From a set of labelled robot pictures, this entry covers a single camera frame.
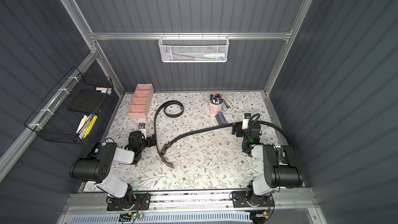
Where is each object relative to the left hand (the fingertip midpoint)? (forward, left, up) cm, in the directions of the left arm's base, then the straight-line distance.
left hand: (145, 134), depth 96 cm
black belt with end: (+26, -7, 0) cm, 27 cm away
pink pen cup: (+16, -45, +10) cm, 49 cm away
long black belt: (-9, -14, 0) cm, 17 cm away
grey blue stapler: (+9, -48, +4) cm, 49 cm away
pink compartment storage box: (+28, +10, 0) cm, 30 cm away
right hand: (+3, -61, +6) cm, 61 cm away
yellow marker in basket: (-8, +15, +26) cm, 31 cm away
